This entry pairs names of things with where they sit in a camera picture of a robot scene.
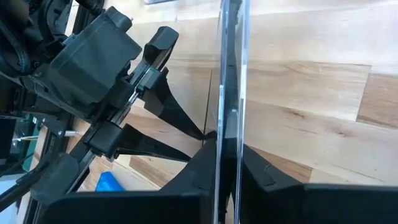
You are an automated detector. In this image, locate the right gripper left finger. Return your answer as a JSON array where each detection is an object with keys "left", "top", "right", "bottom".
[{"left": 49, "top": 136, "right": 219, "bottom": 224}]

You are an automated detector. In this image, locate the black CD jewel case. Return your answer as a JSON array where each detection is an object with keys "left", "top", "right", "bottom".
[{"left": 213, "top": 0, "right": 251, "bottom": 224}]

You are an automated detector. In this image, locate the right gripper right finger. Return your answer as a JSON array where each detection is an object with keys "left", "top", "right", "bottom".
[{"left": 241, "top": 145, "right": 398, "bottom": 224}]

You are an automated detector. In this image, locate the blue printed disc case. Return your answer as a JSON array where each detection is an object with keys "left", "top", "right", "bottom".
[{"left": 95, "top": 171, "right": 126, "bottom": 192}]

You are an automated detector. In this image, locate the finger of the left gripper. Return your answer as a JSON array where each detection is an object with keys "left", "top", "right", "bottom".
[
  {"left": 136, "top": 66, "right": 206, "bottom": 141},
  {"left": 83, "top": 121, "right": 192, "bottom": 162}
]

